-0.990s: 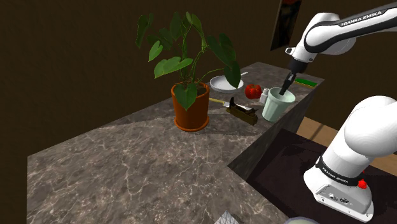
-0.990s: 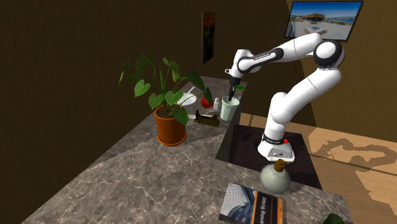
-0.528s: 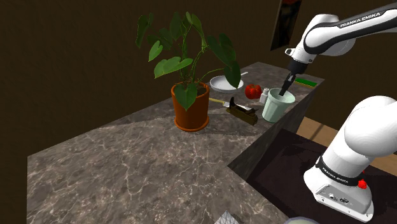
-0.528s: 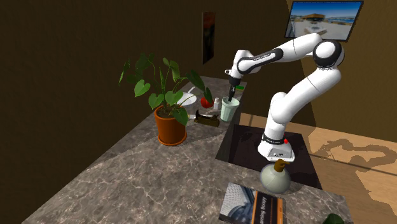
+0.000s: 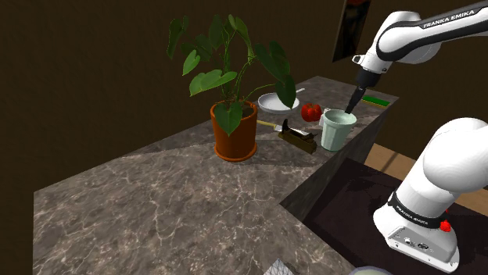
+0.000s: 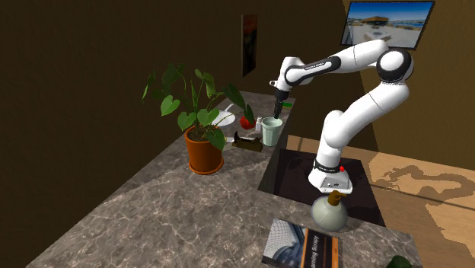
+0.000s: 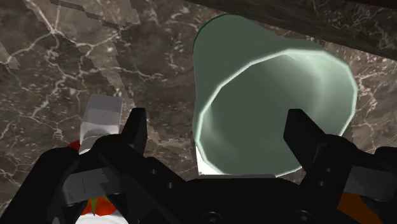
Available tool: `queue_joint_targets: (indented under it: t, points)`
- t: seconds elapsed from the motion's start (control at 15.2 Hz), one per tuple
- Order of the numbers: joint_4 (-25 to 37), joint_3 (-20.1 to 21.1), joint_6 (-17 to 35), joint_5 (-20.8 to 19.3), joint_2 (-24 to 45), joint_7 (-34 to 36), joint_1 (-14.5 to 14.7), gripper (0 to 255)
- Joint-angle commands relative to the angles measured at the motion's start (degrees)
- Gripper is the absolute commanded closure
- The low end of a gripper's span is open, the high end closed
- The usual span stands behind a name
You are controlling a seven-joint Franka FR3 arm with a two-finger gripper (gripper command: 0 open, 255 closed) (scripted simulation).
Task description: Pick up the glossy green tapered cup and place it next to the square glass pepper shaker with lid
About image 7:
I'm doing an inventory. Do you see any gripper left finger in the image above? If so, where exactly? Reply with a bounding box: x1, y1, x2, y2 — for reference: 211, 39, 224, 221
0, 107, 188, 224

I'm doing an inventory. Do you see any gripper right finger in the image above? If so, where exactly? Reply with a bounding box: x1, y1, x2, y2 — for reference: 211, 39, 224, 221
282, 108, 397, 224

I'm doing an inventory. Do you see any grey translucent block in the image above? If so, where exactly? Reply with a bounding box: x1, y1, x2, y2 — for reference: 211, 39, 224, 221
78, 94, 124, 155

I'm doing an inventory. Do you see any green translucent cup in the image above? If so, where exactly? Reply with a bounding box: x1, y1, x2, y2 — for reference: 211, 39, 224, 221
192, 13, 358, 179

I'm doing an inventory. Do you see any red fruit with green stem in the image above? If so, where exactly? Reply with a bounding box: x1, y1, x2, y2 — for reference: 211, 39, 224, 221
67, 139, 119, 217

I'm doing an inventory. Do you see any white plate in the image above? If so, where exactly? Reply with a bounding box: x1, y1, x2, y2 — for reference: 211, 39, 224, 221
75, 212, 130, 224

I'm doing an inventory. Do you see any orange object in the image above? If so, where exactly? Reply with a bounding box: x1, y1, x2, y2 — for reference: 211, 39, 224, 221
336, 191, 386, 224

